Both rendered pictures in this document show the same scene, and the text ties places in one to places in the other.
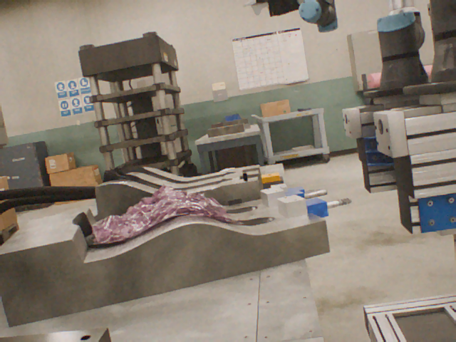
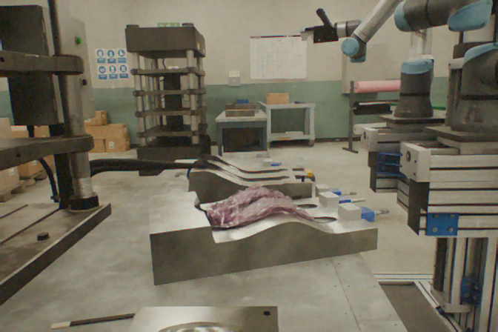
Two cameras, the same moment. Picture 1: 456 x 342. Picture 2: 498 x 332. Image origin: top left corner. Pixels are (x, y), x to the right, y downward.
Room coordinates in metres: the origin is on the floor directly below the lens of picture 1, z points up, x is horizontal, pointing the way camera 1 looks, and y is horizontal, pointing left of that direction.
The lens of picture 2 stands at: (-0.06, 0.20, 1.17)
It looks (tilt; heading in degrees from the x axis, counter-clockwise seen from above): 12 degrees down; 356
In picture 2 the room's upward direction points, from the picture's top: 2 degrees counter-clockwise
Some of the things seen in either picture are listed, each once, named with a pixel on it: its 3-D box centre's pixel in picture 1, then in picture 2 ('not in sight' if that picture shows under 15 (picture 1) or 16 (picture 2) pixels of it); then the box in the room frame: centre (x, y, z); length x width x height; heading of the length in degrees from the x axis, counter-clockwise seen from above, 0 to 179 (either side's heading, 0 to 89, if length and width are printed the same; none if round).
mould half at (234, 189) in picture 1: (163, 194); (233, 180); (1.13, 0.18, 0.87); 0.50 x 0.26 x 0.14; 84
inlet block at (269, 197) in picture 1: (296, 198); (344, 201); (0.88, -0.12, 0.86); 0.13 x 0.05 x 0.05; 101
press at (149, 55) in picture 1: (147, 127); (176, 101); (5.77, 0.96, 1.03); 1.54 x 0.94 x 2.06; 176
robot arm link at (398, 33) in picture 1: (397, 33); (416, 75); (1.41, -0.59, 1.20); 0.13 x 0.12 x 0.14; 147
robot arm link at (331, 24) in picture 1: (324, 16); (357, 50); (1.64, -0.43, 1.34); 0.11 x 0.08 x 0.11; 147
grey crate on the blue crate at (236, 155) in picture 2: not in sight; (246, 160); (4.43, -0.05, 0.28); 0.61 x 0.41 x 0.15; 86
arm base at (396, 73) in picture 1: (402, 70); (413, 104); (1.40, -0.59, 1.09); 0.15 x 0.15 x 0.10
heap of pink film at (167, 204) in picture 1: (162, 210); (257, 203); (0.77, 0.13, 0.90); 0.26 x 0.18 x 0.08; 101
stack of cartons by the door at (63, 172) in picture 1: (75, 176); (106, 131); (7.51, 2.64, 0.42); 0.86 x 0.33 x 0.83; 86
